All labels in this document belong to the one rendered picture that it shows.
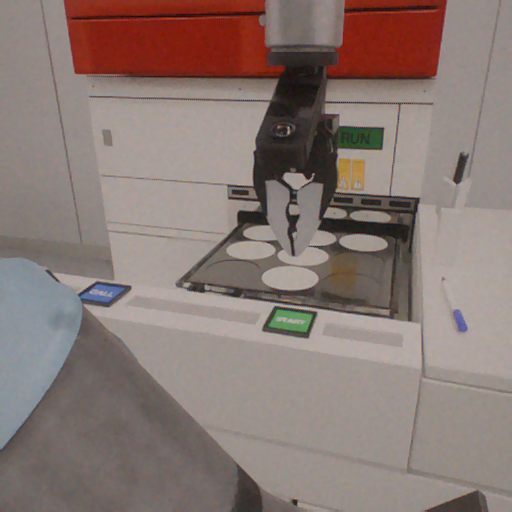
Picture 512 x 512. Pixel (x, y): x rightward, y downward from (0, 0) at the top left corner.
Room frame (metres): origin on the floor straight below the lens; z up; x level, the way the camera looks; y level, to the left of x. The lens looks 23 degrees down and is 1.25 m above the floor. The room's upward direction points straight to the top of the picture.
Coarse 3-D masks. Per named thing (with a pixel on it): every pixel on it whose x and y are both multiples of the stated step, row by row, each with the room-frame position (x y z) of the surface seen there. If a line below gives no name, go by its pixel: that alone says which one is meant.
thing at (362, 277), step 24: (240, 240) 0.93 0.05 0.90; (264, 240) 0.93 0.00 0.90; (336, 240) 0.93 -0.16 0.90; (216, 264) 0.81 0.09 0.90; (240, 264) 0.81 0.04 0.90; (264, 264) 0.80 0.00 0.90; (288, 264) 0.80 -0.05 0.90; (336, 264) 0.81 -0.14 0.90; (360, 264) 0.81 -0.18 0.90; (384, 264) 0.81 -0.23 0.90; (264, 288) 0.70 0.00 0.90; (312, 288) 0.70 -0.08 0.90; (336, 288) 0.70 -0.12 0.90; (360, 288) 0.70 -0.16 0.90; (384, 288) 0.70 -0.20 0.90
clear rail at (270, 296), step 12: (216, 288) 0.70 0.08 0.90; (228, 288) 0.70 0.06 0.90; (240, 288) 0.70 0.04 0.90; (276, 300) 0.67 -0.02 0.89; (288, 300) 0.66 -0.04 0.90; (300, 300) 0.66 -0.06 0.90; (312, 300) 0.66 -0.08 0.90; (324, 300) 0.65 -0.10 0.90; (360, 312) 0.63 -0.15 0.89; (372, 312) 0.63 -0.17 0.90; (384, 312) 0.62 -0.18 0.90; (396, 312) 0.62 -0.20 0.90
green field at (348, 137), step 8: (344, 128) 1.04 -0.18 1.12; (352, 128) 1.04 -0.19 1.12; (360, 128) 1.03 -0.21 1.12; (344, 136) 1.04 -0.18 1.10; (352, 136) 1.04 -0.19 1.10; (360, 136) 1.03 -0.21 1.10; (368, 136) 1.03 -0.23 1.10; (376, 136) 1.02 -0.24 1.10; (344, 144) 1.04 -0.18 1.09; (352, 144) 1.04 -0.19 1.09; (360, 144) 1.03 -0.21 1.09; (368, 144) 1.03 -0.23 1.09; (376, 144) 1.02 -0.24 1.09
